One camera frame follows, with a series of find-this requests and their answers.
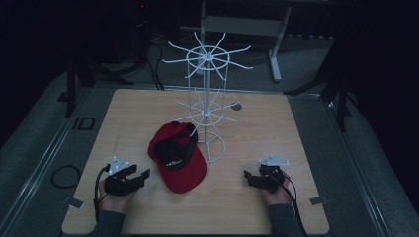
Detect white wire hanger rack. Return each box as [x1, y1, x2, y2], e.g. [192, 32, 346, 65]
[161, 31, 254, 164]

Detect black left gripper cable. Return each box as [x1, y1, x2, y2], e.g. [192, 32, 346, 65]
[93, 163, 112, 223]

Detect black cable loop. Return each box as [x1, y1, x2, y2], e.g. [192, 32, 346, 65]
[49, 164, 83, 190]

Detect red and black baseball cap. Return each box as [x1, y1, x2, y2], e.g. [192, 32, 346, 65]
[146, 120, 209, 195]

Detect grey tape piece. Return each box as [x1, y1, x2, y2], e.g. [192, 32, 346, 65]
[309, 196, 330, 206]
[62, 197, 85, 210]

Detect person's right hand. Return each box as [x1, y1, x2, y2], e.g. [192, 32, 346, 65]
[260, 172, 294, 207]

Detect person's left hand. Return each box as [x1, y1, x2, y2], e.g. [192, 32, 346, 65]
[98, 179, 138, 215]

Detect black tripod stand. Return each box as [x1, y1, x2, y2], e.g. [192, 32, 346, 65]
[284, 48, 364, 133]
[57, 55, 135, 119]

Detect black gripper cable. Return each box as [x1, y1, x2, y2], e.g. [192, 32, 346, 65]
[269, 167, 309, 237]
[93, 163, 112, 223]

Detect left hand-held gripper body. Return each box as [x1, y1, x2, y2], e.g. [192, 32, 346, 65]
[103, 155, 143, 198]

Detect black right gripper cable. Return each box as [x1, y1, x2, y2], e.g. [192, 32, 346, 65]
[269, 167, 309, 237]

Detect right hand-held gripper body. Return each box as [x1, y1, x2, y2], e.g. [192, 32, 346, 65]
[258, 154, 292, 195]

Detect black floor cables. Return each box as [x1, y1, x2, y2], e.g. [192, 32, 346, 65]
[131, 19, 166, 92]

